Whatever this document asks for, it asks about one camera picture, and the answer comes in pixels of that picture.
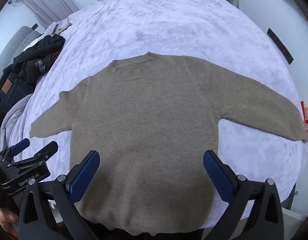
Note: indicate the black jacket with badge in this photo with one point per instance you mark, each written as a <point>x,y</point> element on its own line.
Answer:
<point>31,62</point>

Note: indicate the white pleated curtain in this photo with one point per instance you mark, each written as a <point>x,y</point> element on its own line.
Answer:
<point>46,0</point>

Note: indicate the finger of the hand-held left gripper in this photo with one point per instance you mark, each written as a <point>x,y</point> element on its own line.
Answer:
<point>20,146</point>
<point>43,151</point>

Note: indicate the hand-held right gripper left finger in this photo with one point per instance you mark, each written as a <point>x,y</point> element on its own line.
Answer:
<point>85,176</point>

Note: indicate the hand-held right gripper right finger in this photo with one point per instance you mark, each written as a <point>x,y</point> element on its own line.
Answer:
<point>217,177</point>

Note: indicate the lavender plush blanket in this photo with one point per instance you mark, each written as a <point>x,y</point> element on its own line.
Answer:
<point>169,25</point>

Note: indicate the red and yellow item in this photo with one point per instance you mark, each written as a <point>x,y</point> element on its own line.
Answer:
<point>305,115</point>

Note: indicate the person's left hand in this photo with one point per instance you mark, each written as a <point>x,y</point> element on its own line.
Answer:
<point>3,220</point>

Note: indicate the beige crumpled cloth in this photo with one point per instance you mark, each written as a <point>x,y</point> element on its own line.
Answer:
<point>62,27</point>

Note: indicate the grey quilted headboard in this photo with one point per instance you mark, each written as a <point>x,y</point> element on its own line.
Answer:
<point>11,45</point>

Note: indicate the brown knitted sweater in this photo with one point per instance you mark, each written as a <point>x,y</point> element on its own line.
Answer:
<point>149,120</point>

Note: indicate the dark blue jeans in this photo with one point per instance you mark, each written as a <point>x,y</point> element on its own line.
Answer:
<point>13,92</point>

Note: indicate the black wall strip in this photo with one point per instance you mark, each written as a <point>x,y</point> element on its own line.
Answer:
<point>280,46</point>

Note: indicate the wall socket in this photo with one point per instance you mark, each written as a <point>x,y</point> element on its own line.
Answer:
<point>13,1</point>

